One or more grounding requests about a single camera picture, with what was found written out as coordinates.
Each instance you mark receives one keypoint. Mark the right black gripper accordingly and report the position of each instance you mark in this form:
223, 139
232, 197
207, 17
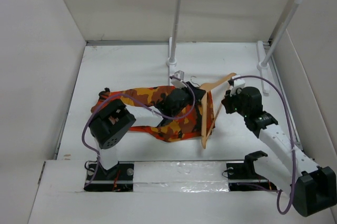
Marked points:
227, 99

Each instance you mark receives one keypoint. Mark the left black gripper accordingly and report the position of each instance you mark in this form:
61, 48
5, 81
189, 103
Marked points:
198, 93

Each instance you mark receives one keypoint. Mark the orange camouflage trousers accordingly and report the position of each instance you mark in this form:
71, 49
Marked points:
176, 120

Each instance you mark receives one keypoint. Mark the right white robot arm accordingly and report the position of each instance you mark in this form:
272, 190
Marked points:
310, 187

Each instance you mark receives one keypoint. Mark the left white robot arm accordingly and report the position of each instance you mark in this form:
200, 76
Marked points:
110, 122

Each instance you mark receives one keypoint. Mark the white and silver clothes rack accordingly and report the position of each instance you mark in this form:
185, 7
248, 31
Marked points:
263, 56

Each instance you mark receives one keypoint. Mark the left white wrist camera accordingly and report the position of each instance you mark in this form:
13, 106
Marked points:
177, 79

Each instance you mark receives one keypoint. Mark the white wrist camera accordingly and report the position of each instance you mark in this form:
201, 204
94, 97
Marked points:
177, 79
236, 82

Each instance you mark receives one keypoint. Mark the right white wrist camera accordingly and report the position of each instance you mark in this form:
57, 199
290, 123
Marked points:
236, 82

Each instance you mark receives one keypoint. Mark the black base rail with foil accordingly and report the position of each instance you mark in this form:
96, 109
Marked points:
174, 176

